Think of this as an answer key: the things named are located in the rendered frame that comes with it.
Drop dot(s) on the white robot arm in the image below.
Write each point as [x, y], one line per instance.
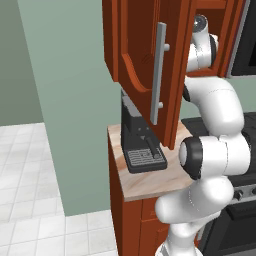
[216, 110]

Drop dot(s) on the red-brown wooden cabinet door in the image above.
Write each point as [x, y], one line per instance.
[143, 63]

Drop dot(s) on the red-brown base cabinet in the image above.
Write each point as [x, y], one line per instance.
[130, 220]

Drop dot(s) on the red-brown base cabinet door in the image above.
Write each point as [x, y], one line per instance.
[151, 238]

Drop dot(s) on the black stove with oven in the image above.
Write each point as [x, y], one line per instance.
[240, 186]

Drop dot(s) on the grey stove knob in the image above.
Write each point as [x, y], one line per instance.
[238, 195]

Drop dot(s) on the dark grey coffee machine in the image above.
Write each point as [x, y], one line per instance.
[138, 140]

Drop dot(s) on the red-brown drawer front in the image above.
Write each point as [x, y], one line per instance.
[149, 208]

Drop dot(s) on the black microwave oven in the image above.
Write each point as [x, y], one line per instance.
[245, 36]

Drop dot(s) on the red-brown wall cabinet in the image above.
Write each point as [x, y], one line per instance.
[223, 36]

